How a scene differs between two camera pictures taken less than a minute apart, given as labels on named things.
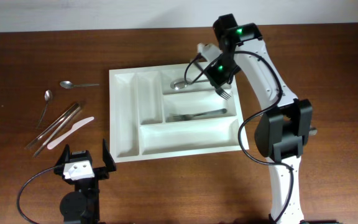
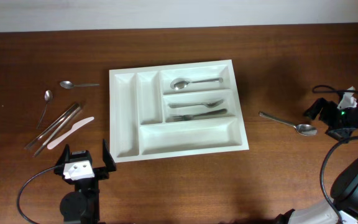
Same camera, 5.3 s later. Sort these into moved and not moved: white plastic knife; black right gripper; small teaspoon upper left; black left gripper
Moved: black right gripper
Not moved: black left gripper; small teaspoon upper left; white plastic knife
